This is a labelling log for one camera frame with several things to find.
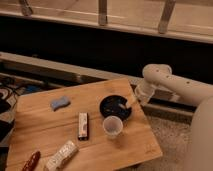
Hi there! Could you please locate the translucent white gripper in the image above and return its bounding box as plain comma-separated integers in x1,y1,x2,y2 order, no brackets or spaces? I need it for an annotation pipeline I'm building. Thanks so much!
125,80,156,109

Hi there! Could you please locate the black ceramic bowl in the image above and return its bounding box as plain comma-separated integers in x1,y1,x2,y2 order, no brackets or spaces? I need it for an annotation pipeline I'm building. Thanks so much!
99,95,132,121

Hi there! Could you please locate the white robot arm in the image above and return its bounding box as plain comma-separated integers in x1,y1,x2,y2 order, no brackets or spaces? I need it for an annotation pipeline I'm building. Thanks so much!
134,64,213,171

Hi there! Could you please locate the wooden table board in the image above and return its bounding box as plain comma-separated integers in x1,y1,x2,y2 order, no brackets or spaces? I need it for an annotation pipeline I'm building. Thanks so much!
6,78,162,171

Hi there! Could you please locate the blue sponge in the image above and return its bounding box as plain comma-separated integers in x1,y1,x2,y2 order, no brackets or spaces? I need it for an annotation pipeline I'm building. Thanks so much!
50,96,70,111

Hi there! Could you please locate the white wrapped packet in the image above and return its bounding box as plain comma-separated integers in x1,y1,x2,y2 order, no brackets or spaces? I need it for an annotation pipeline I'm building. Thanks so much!
44,140,78,171

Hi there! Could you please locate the metal window rail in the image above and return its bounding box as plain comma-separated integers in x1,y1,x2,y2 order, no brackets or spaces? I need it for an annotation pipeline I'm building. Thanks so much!
0,0,213,44

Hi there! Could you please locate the cables and clutter pile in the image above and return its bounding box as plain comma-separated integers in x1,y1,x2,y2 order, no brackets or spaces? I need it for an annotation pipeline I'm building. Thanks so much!
0,75,44,148

